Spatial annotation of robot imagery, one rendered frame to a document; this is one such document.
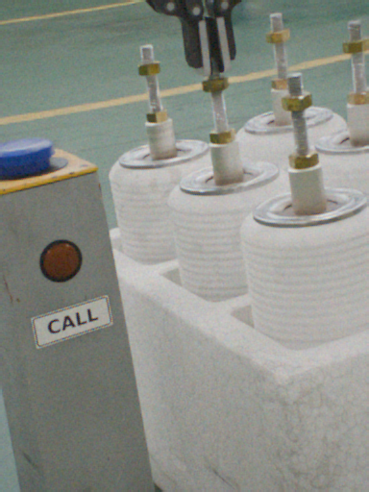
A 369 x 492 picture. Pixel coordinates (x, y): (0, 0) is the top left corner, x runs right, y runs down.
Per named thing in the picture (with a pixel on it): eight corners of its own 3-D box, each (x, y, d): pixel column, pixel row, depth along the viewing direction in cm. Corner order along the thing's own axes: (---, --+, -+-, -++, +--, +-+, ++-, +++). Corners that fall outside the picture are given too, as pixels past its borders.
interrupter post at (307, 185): (286, 213, 84) (281, 166, 83) (320, 205, 85) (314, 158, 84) (300, 221, 82) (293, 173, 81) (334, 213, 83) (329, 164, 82)
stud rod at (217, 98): (222, 160, 94) (207, 58, 92) (234, 159, 94) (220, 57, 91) (218, 164, 93) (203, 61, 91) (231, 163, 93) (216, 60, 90)
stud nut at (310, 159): (286, 165, 83) (284, 153, 83) (310, 159, 84) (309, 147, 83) (297, 171, 81) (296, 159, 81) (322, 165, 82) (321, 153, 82)
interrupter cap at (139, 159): (184, 142, 109) (183, 135, 109) (226, 155, 102) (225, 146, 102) (105, 163, 106) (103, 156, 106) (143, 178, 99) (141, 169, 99)
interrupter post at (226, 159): (218, 180, 95) (211, 137, 94) (249, 178, 95) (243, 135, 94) (209, 189, 93) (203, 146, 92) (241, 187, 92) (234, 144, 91)
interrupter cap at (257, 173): (195, 173, 98) (194, 164, 98) (289, 165, 96) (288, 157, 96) (167, 203, 92) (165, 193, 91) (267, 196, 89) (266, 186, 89)
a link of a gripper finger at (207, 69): (197, 17, 91) (203, 72, 92) (187, 19, 91) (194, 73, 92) (207, 20, 89) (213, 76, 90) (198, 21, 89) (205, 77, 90)
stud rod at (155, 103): (163, 137, 104) (148, 44, 102) (169, 139, 104) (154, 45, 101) (153, 140, 104) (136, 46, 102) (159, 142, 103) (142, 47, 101)
